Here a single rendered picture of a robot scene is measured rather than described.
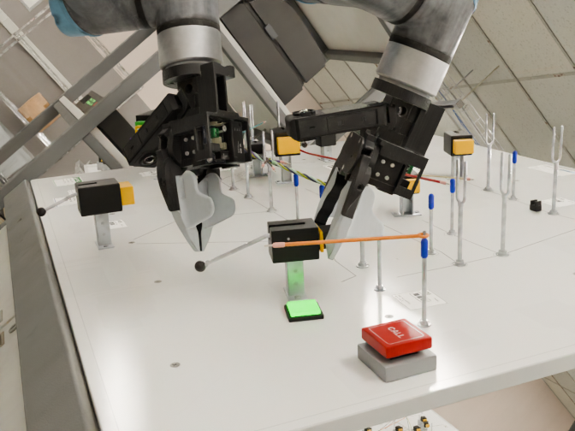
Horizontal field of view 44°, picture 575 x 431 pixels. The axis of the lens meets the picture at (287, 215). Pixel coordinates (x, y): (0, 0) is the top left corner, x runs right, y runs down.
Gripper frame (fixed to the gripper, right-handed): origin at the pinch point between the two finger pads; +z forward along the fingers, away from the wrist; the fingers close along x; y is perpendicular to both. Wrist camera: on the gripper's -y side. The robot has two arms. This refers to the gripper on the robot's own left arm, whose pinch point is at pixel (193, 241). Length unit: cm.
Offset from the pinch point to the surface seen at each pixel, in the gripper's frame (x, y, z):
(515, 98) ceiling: 419, -104, -93
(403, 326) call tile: 1.9, 25.8, 10.7
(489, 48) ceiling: 388, -107, -123
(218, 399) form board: -12.8, 14.4, 15.3
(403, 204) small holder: 45.8, 3.4, -4.2
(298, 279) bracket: 8.8, 8.2, 5.6
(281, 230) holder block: 5.2, 9.1, -0.3
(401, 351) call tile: -1.3, 27.1, 12.7
